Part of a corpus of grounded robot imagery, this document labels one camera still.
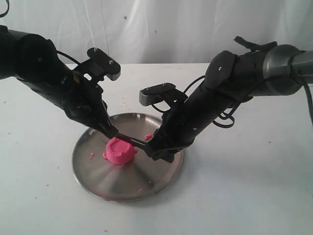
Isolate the pink dough lump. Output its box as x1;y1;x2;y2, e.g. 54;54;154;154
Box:
103;138;138;165

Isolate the round steel plate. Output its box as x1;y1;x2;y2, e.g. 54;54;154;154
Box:
72;128;184;202

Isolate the black knife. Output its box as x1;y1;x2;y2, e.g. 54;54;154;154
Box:
115;133;151;151

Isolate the white backdrop curtain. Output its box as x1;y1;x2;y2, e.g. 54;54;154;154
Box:
0;0;313;64

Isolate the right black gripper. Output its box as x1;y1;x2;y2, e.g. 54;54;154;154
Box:
144;110;195;163

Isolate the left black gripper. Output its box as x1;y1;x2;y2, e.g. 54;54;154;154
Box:
62;83;118;139

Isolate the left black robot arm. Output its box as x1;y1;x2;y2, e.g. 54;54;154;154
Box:
0;25;121;139

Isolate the pink dough crumb large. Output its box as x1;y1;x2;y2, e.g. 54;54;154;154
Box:
145;133;153;140

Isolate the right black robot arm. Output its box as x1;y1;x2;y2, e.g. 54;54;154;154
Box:
139;45;313;162

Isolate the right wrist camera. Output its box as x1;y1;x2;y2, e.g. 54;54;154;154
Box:
139;83;188;108

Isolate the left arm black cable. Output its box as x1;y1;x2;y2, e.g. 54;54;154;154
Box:
55;50;81;66

